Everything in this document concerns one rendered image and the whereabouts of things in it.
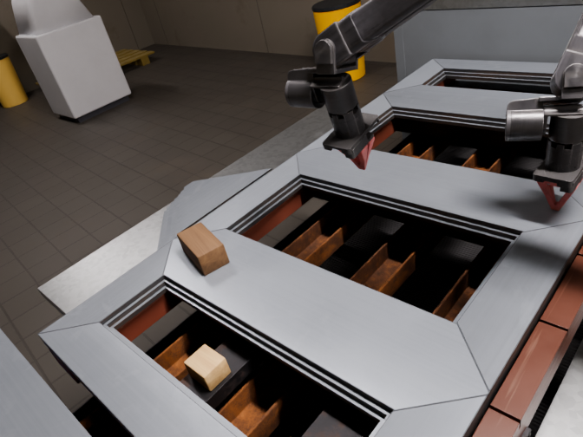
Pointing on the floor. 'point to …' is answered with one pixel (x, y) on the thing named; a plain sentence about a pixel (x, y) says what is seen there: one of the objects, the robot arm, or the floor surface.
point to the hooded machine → (70, 57)
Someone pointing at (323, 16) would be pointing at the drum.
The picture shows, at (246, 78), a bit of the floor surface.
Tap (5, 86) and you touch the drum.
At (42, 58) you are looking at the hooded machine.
